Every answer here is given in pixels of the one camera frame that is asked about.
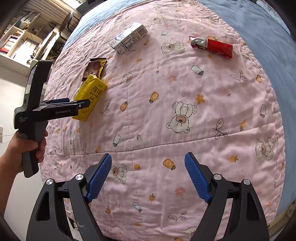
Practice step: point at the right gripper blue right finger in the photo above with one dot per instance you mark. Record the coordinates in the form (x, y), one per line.
(200, 176)

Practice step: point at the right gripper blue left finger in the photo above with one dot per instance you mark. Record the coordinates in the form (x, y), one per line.
(96, 176)

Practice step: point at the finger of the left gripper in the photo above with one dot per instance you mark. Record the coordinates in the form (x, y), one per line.
(54, 101)
(46, 112)

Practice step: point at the yellow drink carton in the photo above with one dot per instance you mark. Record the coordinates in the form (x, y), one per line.
(92, 89)

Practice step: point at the brown snack wrapper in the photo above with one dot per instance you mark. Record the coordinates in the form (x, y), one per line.
(94, 67)

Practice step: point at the white milk carton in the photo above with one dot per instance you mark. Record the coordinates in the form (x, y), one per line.
(128, 37)

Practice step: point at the red snack bar wrapper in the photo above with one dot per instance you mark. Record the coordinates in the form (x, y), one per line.
(213, 46)

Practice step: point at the person's left hand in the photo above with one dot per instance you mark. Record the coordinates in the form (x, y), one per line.
(11, 160)

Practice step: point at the brown desk chair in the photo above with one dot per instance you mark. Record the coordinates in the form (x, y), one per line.
(66, 25)

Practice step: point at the white bookshelf with books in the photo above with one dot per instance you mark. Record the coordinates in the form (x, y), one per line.
(33, 35)

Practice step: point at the pink bear-print quilt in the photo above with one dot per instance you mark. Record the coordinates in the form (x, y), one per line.
(166, 127)

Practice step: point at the blue bed sheet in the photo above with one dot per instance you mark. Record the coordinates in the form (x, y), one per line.
(266, 57)

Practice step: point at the wall socket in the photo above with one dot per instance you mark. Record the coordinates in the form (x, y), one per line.
(1, 134)

